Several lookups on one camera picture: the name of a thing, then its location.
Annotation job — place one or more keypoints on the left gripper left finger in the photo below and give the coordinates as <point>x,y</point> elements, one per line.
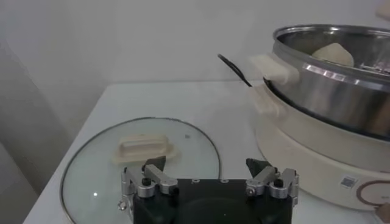
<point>152,179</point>

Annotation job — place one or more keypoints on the white steamed baozi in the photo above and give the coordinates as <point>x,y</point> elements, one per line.
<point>333,54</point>

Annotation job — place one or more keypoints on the cream electric cooker base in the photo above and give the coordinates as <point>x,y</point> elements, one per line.
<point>304,164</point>

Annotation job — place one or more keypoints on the stainless steel steamer basket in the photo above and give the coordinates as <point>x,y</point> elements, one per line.
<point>335,94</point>

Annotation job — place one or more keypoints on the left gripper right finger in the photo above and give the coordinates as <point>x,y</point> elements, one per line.
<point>271,181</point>

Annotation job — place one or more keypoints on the round glass pot lid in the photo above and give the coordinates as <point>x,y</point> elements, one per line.
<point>91,170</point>

